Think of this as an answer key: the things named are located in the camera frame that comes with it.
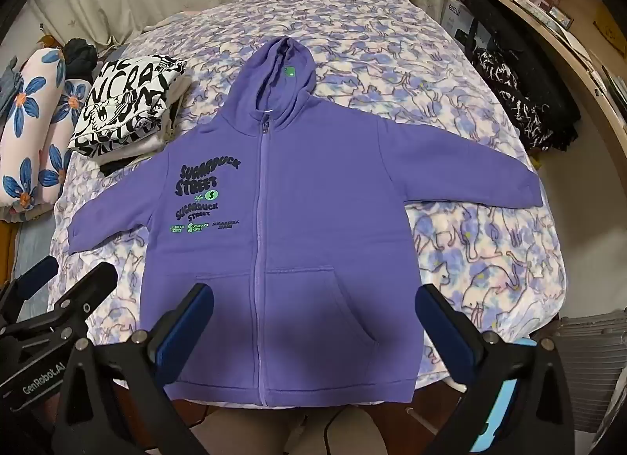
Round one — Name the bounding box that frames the black box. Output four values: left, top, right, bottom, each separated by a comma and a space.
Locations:
460, 0, 495, 51

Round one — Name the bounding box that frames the white ribbed basket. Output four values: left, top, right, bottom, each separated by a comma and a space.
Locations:
553, 315, 627, 436

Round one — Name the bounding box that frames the black fluffy cloth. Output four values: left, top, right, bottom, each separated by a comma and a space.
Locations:
63, 38, 99, 81

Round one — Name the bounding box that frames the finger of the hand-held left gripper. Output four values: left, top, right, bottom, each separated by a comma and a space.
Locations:
46, 261, 119, 335
11, 255, 60, 301

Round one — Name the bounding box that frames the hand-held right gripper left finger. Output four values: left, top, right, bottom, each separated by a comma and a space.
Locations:
51, 283, 215, 455

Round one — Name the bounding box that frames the purple zip hoodie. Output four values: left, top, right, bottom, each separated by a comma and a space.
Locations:
67, 36, 544, 408

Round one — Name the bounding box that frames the black patterned clothing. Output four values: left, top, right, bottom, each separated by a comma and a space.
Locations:
468, 46, 581, 154

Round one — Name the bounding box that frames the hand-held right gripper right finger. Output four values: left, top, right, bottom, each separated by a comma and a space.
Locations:
415, 283, 576, 455

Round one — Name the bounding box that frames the purple cat print blanket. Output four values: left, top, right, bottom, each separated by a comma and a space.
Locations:
49, 0, 571, 407

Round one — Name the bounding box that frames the black and white printed garment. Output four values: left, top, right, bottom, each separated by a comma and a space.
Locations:
67, 54, 189, 158

